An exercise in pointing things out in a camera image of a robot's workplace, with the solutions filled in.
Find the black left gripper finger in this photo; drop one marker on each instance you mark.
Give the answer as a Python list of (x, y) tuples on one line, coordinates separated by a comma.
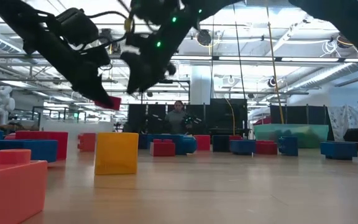
[(99, 95)]

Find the large red stud block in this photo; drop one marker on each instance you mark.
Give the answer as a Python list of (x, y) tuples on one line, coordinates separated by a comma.
[(114, 102), (51, 137)]

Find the large yellow stud block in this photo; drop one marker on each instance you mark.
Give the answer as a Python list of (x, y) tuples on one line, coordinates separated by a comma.
[(116, 153)]

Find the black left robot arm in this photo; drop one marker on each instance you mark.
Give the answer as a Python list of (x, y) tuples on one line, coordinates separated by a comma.
[(17, 18)]

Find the person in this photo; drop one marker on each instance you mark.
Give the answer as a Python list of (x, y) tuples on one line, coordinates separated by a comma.
[(176, 119)]

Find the black partition screen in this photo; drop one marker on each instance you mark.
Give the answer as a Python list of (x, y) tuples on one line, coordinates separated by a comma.
[(228, 115), (297, 114)]

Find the small red stud block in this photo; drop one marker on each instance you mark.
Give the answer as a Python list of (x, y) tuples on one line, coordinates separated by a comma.
[(266, 147), (235, 137), (162, 149)]

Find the white humanoid robot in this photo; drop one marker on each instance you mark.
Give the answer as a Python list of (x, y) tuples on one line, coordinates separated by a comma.
[(2, 104)]

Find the small blue stud block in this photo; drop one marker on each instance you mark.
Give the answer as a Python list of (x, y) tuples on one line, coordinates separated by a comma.
[(221, 143), (338, 150), (23, 151), (242, 147), (287, 145)]

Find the teal plastic bin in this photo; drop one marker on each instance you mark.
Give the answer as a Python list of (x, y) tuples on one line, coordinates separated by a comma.
[(309, 133)]

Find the white patterned curtain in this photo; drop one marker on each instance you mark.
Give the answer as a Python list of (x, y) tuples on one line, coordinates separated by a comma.
[(343, 119)]

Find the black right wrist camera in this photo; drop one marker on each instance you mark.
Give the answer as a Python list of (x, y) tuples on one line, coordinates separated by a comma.
[(154, 11)]

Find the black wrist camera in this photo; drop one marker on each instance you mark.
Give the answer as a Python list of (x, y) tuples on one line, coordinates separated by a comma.
[(76, 28), (154, 11)]

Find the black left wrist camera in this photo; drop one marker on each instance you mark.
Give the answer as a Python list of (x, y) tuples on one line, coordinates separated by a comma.
[(76, 28)]

